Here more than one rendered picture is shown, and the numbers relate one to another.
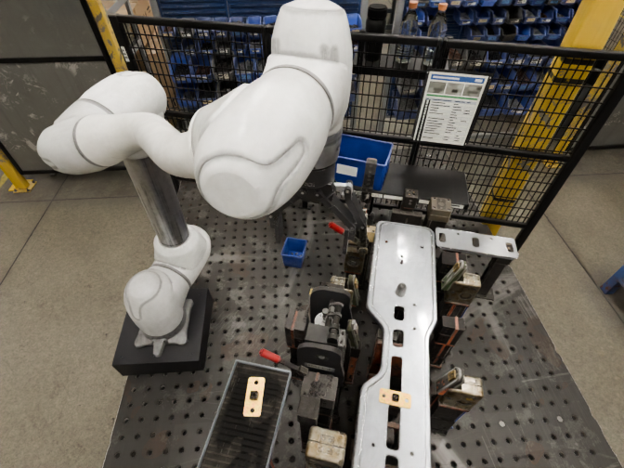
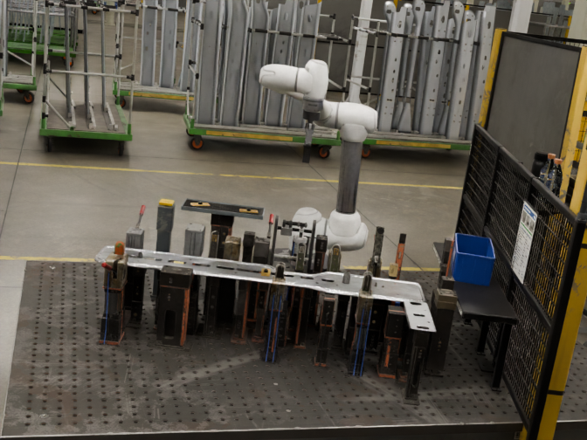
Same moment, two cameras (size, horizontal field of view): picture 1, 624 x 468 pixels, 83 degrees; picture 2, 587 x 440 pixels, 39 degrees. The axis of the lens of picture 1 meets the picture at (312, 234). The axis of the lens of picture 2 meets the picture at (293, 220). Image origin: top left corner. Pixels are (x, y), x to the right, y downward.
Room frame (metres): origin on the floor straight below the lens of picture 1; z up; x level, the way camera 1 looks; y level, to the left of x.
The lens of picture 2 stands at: (-0.29, -3.47, 2.22)
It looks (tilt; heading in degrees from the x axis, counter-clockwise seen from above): 16 degrees down; 78
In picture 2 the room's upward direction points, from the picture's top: 7 degrees clockwise
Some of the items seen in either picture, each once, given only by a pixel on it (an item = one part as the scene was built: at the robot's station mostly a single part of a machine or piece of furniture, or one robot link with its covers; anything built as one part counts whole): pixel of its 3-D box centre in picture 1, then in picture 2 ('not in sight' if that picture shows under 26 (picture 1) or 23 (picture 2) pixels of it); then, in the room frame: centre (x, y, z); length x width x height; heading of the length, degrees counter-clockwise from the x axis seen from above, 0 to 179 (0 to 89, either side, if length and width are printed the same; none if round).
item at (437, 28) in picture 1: (435, 35); (553, 183); (1.40, -0.45, 1.53); 0.06 x 0.06 x 0.20
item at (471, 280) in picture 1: (451, 305); (360, 332); (0.67, -0.51, 0.87); 0.12 x 0.09 x 0.35; 78
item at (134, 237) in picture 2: not in sight; (133, 268); (-0.23, 0.06, 0.88); 0.11 x 0.10 x 0.36; 78
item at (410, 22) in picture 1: (408, 32); (547, 177); (1.42, -0.35, 1.53); 0.06 x 0.06 x 0.20
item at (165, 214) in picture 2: not in sight; (162, 250); (-0.10, 0.21, 0.92); 0.08 x 0.08 x 0.44; 78
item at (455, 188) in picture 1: (359, 176); (470, 278); (1.23, -0.21, 1.01); 0.90 x 0.22 x 0.03; 78
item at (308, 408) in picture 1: (308, 428); (245, 274); (0.26, 0.01, 0.90); 0.05 x 0.05 x 0.40; 78
